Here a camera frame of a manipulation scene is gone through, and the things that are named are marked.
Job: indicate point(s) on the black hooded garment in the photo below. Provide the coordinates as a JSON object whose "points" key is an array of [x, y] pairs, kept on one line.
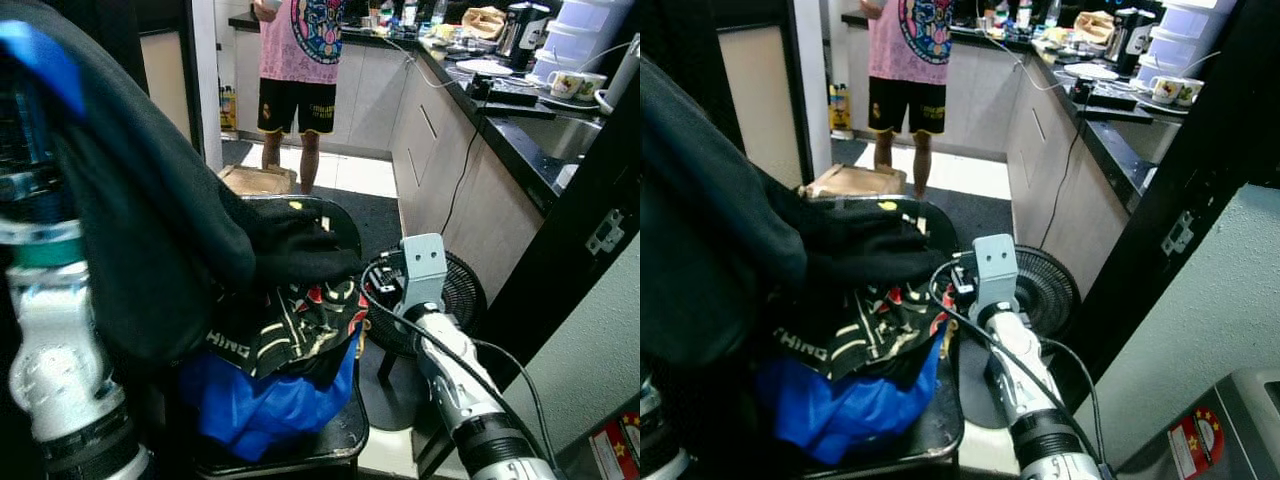
{"points": [[150, 200], [720, 250]]}

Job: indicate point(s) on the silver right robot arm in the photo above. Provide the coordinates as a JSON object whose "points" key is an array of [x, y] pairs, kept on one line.
{"points": [[455, 392], [1020, 380]]}

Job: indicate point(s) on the dark floor mat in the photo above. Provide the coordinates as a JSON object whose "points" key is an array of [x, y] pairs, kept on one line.
{"points": [[375, 220], [985, 210]]}

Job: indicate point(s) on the black floor fan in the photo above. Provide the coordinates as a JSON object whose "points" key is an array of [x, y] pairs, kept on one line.
{"points": [[462, 290], [1045, 290]]}

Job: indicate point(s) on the black camouflage print shirt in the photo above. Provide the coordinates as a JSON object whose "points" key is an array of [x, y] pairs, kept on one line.
{"points": [[290, 330], [870, 330]]}

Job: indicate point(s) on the grey kitchen cabinet black counter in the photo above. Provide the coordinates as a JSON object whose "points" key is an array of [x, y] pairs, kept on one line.
{"points": [[1090, 230], [480, 210]]}

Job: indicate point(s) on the brown cardboard box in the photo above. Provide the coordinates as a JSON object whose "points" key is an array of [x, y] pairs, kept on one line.
{"points": [[855, 183], [255, 182]]}

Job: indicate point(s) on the blue garment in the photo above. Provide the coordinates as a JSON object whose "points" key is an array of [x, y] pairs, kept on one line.
{"points": [[260, 410], [840, 415]]}

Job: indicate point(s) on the yellow bottle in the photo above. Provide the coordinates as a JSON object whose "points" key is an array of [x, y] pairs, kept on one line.
{"points": [[229, 110], [839, 110]]}

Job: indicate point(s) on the black countertop appliance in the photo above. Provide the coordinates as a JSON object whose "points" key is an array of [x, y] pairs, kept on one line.
{"points": [[505, 92], [1105, 97]]}

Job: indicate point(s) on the person in pink shirt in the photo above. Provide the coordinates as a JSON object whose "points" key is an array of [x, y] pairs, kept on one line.
{"points": [[905, 50], [300, 50]]}

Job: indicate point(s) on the white plate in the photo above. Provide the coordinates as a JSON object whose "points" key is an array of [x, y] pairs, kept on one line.
{"points": [[1092, 72], [485, 67]]}

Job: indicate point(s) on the white printed mug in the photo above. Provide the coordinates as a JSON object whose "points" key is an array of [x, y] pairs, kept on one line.
{"points": [[1164, 90], [565, 84], [1190, 92], [592, 86]]}

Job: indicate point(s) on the beige door panel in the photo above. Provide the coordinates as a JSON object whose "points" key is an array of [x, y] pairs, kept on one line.
{"points": [[165, 85], [760, 100]]}

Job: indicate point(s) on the brown paper bag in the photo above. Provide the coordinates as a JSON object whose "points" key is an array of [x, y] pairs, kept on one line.
{"points": [[1095, 27], [485, 22]]}

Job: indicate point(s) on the black electric kettle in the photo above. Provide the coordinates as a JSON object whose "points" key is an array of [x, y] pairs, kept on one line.
{"points": [[1128, 38], [522, 35]]}

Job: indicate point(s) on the white stacked containers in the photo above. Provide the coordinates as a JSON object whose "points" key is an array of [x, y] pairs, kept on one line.
{"points": [[585, 35], [1190, 35]]}

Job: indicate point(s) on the bright blue fabric piece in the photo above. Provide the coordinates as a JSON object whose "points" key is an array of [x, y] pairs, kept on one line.
{"points": [[40, 60]]}

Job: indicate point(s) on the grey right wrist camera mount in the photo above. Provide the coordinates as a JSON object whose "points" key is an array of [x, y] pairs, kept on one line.
{"points": [[425, 265], [995, 265]]}

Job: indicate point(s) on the black door frame post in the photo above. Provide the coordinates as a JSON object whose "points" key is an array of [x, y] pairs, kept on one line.
{"points": [[570, 275], [1222, 120]]}

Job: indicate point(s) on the silver metal latch bracket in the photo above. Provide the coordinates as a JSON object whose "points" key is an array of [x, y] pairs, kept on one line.
{"points": [[605, 233], [1178, 233]]}

